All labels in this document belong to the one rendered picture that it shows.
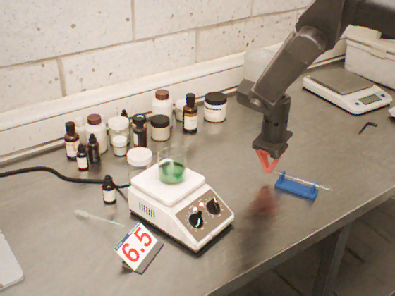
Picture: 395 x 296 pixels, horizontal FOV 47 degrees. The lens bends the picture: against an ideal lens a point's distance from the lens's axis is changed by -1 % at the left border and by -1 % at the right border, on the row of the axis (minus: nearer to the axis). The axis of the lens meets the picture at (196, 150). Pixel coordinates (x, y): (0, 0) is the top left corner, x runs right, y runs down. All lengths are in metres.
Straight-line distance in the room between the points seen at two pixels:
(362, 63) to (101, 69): 0.97
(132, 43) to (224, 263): 0.70
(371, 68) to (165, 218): 1.09
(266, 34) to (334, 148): 0.53
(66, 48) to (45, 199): 0.40
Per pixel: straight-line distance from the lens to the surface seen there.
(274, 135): 1.05
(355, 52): 1.81
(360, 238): 2.08
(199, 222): 0.92
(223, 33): 1.52
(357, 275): 1.92
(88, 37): 1.26
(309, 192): 1.12
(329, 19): 0.57
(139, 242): 0.93
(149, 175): 0.99
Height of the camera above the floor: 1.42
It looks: 33 degrees down
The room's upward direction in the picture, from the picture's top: 2 degrees clockwise
